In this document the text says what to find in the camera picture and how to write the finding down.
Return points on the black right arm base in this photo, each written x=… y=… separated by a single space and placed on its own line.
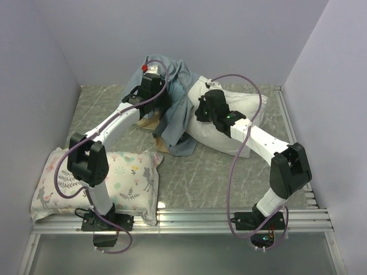
x=266 y=233

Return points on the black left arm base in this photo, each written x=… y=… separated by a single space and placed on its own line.
x=105 y=235

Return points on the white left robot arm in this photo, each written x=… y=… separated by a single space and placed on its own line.
x=87 y=159

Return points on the blue-grey pillowcase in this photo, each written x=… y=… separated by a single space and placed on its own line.
x=170 y=134

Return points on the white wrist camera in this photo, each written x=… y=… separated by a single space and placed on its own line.
x=212 y=85
x=151 y=69

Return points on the tan inner pillow core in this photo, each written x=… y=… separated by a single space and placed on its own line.
x=151 y=124

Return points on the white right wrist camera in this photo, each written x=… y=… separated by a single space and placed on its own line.
x=212 y=85

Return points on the floral patterned pillow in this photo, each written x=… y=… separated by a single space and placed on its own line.
x=132 y=183

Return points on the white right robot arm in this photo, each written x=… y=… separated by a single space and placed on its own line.
x=289 y=165

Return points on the aluminium right side rail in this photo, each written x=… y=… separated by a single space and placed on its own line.
x=308 y=191

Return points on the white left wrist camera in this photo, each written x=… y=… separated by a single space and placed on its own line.
x=151 y=69

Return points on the aluminium frame rail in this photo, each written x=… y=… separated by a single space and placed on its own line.
x=191 y=221

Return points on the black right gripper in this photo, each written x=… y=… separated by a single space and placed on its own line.
x=200 y=117

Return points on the white pillow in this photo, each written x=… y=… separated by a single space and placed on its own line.
x=252 y=105

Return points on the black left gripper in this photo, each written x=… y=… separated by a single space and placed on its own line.
x=164 y=100

